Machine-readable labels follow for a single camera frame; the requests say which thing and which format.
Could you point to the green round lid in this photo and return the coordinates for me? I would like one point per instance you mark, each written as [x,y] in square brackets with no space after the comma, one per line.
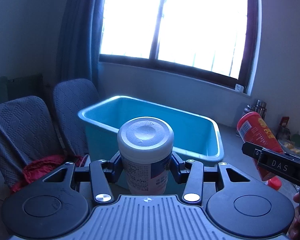
[296,139]

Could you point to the far grey fabric chair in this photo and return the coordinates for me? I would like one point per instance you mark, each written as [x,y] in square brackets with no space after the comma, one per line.
[69,97]

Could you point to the red cloth on chair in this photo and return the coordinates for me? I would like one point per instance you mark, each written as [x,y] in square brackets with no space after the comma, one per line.
[38,168]

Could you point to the dark blue curtain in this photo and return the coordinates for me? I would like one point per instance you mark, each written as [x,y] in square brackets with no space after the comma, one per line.
[79,42]

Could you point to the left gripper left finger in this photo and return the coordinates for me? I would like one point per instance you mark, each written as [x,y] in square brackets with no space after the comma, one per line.
[113,168]

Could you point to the white device on windowsill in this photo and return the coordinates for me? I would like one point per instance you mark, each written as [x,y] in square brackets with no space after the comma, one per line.
[239,88]

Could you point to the white bowl with food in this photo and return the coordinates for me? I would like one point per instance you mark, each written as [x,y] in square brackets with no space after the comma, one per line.
[290,148]

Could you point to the red canister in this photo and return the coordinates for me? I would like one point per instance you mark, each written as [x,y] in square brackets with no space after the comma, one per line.
[252,128]

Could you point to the steel thermos bottle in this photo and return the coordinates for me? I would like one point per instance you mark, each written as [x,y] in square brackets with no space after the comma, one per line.
[260,108]

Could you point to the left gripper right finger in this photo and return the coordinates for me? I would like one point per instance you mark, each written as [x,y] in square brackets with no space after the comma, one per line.
[178,169]

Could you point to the blue plastic storage bin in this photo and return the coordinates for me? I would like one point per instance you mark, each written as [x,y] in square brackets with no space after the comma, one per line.
[195,137]

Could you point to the grey fabric chair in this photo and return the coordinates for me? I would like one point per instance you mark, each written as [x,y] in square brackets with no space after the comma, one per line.
[69,97]
[27,134]

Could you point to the white lidded canister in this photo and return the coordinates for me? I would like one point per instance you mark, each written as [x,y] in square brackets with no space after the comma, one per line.
[146,146]

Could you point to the near grey fabric chair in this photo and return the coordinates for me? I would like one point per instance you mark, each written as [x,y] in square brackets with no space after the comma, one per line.
[27,134]

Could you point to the pink water bottle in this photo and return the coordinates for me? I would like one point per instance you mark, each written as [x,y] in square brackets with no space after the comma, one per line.
[248,109]

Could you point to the small red box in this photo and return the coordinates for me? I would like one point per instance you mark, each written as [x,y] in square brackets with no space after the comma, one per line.
[284,121]

